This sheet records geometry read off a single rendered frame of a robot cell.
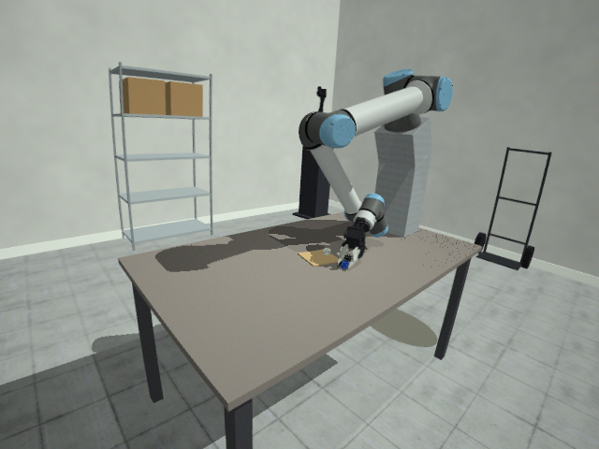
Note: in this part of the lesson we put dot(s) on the tan mat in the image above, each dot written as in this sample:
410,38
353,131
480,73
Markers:
317,258

